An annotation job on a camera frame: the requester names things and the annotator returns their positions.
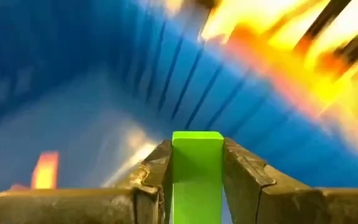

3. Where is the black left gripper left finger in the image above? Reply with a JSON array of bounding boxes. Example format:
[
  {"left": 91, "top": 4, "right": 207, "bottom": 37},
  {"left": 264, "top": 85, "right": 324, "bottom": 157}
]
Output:
[{"left": 0, "top": 139, "right": 173, "bottom": 224}]

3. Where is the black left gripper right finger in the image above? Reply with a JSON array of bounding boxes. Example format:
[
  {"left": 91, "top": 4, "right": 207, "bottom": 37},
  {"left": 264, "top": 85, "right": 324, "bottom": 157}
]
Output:
[{"left": 223, "top": 138, "right": 358, "bottom": 224}]

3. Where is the large blue plastic bin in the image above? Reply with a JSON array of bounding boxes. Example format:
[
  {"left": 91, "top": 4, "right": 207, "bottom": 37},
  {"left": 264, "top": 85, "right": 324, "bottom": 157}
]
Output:
[{"left": 0, "top": 0, "right": 358, "bottom": 200}]

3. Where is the green wooden block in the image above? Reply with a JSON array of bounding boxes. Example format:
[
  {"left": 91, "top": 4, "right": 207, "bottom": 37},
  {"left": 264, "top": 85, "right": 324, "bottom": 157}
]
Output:
[{"left": 172, "top": 130, "right": 225, "bottom": 224}]

